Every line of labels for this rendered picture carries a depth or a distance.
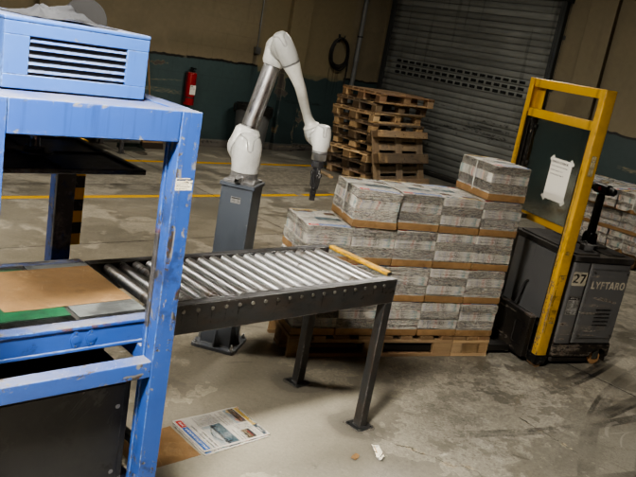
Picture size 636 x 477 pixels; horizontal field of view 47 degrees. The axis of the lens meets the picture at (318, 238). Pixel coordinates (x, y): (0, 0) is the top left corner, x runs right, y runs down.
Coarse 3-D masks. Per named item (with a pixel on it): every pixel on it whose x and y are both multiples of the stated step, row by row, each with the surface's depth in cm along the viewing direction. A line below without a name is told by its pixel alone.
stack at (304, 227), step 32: (288, 224) 449; (320, 224) 421; (384, 256) 443; (416, 256) 451; (448, 256) 459; (416, 288) 458; (448, 288) 466; (288, 320) 440; (320, 320) 440; (352, 320) 447; (416, 320) 466; (448, 320) 475; (288, 352) 438; (320, 352) 448; (352, 352) 456; (384, 352) 465; (416, 352) 474; (448, 352) 482
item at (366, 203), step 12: (348, 192) 436; (360, 192) 422; (372, 192) 424; (384, 192) 427; (396, 192) 432; (348, 204) 433; (360, 204) 425; (372, 204) 427; (384, 204) 430; (396, 204) 432; (360, 216) 427; (372, 216) 430; (384, 216) 432; (396, 216) 435
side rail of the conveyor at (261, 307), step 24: (288, 288) 313; (312, 288) 319; (336, 288) 327; (360, 288) 337; (384, 288) 349; (192, 312) 277; (216, 312) 285; (240, 312) 294; (264, 312) 302; (288, 312) 311; (312, 312) 321
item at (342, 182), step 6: (342, 180) 449; (348, 180) 444; (354, 180) 447; (360, 180) 450; (366, 180) 454; (372, 180) 459; (336, 186) 457; (342, 186) 449; (336, 192) 457; (342, 192) 447; (336, 198) 454; (342, 198) 445; (336, 204) 454
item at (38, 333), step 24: (0, 264) 284; (24, 264) 288; (48, 264) 292; (72, 264) 296; (0, 312) 240; (24, 312) 243; (48, 312) 247; (72, 312) 251; (96, 312) 253; (120, 312) 258; (144, 312) 263; (0, 336) 225; (24, 336) 230; (48, 336) 236; (72, 336) 241; (96, 336) 247; (120, 336) 254; (0, 360) 228; (24, 360) 232
